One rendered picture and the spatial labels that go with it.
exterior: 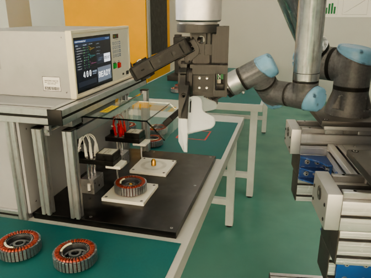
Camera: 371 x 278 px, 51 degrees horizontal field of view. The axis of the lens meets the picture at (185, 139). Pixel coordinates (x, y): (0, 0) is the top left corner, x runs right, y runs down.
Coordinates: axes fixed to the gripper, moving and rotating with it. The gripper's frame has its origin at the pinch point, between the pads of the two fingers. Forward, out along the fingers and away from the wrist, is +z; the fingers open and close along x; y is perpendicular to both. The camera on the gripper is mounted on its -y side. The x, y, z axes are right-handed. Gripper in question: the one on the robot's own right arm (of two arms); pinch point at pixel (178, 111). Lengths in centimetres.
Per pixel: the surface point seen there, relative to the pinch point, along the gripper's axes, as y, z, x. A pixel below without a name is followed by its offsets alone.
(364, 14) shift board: -523, -133, 45
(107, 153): 12.1, 24.9, 0.6
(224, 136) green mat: -69, 10, 29
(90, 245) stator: 44, 24, 17
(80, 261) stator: 51, 23, 18
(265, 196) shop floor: -157, 30, 105
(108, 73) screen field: -4.8, 18.2, -23.4
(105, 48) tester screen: -3.5, 13.9, -31.0
